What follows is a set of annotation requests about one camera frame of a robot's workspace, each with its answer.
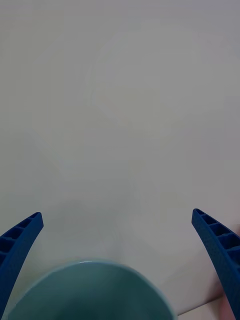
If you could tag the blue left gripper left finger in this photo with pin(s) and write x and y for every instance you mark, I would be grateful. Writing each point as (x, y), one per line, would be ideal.
(17, 252)

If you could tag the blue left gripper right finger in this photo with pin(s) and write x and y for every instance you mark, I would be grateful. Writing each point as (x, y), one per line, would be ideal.
(221, 255)

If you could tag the pale blue plastic bin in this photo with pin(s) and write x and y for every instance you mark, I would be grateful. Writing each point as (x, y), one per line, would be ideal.
(95, 292)

